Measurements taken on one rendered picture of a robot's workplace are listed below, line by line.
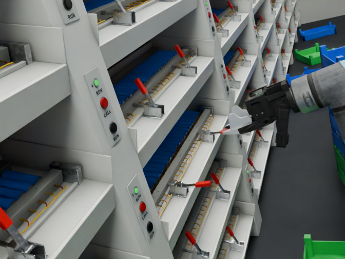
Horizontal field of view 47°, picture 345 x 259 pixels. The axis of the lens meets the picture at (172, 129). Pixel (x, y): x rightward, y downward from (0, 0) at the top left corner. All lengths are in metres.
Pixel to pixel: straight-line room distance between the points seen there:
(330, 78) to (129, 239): 0.59
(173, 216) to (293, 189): 0.97
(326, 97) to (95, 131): 0.59
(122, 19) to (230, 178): 0.72
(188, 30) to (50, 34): 0.72
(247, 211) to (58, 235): 1.01
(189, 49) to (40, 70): 0.73
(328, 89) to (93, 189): 0.61
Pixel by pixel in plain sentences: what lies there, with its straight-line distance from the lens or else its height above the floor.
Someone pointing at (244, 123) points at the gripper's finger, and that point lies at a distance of 1.07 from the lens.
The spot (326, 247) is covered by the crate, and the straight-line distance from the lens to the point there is 1.42.
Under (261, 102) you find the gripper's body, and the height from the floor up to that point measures 0.60.
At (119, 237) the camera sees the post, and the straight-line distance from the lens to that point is 0.71.
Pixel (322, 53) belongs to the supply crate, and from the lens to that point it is 1.57.
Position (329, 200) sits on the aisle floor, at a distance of 1.67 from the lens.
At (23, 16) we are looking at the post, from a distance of 0.60.
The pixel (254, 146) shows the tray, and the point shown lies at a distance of 1.91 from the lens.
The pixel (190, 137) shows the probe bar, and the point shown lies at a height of 0.53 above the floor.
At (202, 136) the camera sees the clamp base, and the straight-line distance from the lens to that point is 1.14.
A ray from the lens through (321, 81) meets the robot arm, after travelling 1.01.
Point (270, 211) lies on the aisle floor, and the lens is 1.65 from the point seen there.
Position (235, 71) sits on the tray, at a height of 0.51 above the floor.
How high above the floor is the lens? 0.96
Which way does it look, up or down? 21 degrees down
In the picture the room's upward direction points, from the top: 17 degrees counter-clockwise
